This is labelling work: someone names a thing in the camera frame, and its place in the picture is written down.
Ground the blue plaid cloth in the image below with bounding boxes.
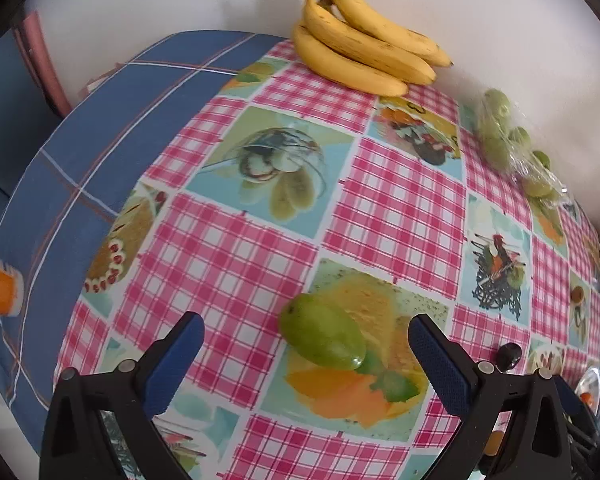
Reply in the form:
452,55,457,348
0,30,276,448

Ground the orange with stem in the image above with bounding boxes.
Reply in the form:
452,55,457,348
580,392,594,408

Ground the bag of green fruits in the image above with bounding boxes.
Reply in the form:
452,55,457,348
477,88,569,208

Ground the yellow banana bunch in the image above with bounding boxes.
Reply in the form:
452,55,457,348
291,0,453,98

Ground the silver metal bowl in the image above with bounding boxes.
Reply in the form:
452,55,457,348
574,366,600,420

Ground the dark plum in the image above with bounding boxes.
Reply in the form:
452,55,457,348
495,342,522,373

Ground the brown kiwi fruit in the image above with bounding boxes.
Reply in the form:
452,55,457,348
483,422,506,457

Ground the pink checkered tablecloth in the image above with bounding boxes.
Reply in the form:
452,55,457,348
57,41,600,479

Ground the green mango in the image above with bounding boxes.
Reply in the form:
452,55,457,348
278,292,367,370

